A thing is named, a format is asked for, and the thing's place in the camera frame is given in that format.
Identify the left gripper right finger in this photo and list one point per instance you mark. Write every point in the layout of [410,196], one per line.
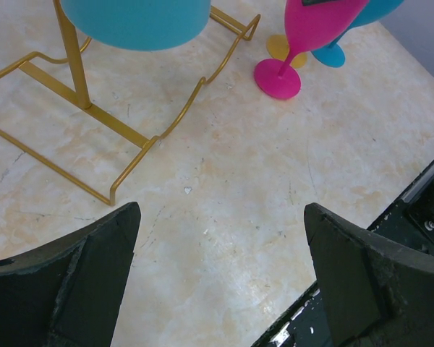
[375,291]

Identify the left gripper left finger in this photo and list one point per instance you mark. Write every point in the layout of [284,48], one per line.
[68,292]

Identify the orange wine glass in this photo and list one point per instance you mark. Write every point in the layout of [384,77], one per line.
[278,48]

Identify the light blue wine glass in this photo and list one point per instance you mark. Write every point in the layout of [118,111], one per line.
[139,25]

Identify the magenta wine glass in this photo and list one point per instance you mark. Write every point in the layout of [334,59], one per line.
[308,25]

